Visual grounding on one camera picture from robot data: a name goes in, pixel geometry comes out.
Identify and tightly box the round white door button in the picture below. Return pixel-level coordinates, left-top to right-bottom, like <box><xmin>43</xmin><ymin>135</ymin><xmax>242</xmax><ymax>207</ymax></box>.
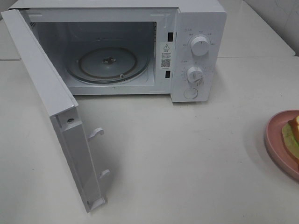
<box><xmin>184</xmin><ymin>88</ymin><xmax>198</xmax><ymax>99</ymax></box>

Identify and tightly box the white timer knob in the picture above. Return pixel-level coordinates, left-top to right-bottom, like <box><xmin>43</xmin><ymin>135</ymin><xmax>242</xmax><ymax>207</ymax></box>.
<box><xmin>186</xmin><ymin>66</ymin><xmax>205</xmax><ymax>86</ymax></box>

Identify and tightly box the white microwave door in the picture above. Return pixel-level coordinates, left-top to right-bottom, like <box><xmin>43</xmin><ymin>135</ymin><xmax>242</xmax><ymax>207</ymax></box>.
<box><xmin>1</xmin><ymin>9</ymin><xmax>110</xmax><ymax>212</ymax></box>

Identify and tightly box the pink round plate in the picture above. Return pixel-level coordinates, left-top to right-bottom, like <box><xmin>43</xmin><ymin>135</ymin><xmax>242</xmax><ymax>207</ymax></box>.
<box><xmin>264</xmin><ymin>110</ymin><xmax>299</xmax><ymax>181</ymax></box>

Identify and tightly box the white bread sandwich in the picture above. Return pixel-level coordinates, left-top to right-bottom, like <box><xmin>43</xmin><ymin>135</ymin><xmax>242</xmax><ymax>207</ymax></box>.
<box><xmin>282</xmin><ymin>116</ymin><xmax>299</xmax><ymax>165</ymax></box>

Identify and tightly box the glass microwave turntable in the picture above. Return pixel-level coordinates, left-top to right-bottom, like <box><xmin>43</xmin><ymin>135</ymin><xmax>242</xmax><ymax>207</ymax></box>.
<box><xmin>66</xmin><ymin>47</ymin><xmax>150</xmax><ymax>84</ymax></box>

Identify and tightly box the white microwave oven body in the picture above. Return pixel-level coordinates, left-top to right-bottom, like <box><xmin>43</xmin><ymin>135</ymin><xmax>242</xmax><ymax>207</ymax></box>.
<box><xmin>7</xmin><ymin>0</ymin><xmax>227</xmax><ymax>102</ymax></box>

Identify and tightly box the upper white power knob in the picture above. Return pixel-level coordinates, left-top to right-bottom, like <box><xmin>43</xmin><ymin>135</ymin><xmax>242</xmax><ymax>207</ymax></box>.
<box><xmin>190</xmin><ymin>35</ymin><xmax>210</xmax><ymax>56</ymax></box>

